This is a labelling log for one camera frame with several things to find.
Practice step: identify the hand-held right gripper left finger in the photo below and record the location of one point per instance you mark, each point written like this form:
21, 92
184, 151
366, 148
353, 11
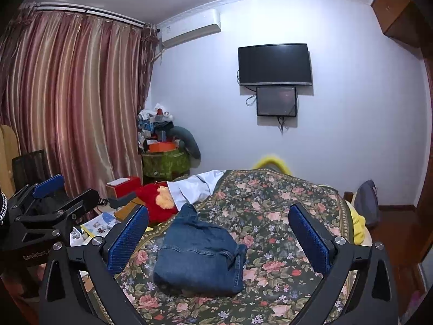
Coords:
127, 240

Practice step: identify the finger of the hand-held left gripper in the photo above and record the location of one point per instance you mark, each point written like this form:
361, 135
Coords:
50, 185
84, 201

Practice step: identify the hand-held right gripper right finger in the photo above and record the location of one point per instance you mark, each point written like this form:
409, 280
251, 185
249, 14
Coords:
311, 240

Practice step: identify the blue denim jacket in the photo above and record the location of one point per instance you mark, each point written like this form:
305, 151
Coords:
192, 254

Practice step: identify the black mesh chair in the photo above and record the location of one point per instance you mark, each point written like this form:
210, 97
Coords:
30, 169

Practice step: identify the illustrated booklet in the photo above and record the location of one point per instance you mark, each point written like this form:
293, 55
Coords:
101, 223

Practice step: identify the photo sheet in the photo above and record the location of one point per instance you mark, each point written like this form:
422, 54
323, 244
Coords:
79, 237

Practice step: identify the red box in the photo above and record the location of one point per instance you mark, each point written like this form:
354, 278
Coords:
127, 182

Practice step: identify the floral bedspread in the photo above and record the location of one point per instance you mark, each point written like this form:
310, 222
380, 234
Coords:
270, 216

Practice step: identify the red plush toy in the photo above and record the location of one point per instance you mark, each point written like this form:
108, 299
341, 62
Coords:
152, 198

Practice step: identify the wooden board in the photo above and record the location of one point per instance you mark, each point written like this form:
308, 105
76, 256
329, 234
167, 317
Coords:
8, 155

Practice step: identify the grey backpack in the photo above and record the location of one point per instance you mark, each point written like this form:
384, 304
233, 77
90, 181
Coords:
368, 203

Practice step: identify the striped pink curtain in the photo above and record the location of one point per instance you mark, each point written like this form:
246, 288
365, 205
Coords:
67, 108

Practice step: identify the green bag with clutter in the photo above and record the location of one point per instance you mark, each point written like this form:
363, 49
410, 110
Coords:
165, 164

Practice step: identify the white cloth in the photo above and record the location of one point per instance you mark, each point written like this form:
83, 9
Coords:
196, 184

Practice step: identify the orange box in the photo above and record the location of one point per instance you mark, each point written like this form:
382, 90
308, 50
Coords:
162, 147

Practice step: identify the pile of clutter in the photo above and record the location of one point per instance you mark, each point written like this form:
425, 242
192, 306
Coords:
152, 122

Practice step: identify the grey curved pillow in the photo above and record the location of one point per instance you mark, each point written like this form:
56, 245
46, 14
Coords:
191, 142

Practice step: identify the curtain rod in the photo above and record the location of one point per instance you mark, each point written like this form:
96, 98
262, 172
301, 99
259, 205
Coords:
84, 13

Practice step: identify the white air conditioner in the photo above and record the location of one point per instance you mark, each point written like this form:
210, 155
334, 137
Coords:
189, 28

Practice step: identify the small wall monitor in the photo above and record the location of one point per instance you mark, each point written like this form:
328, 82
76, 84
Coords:
275, 101

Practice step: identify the black wall television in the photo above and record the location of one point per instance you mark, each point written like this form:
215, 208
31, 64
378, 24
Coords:
274, 64

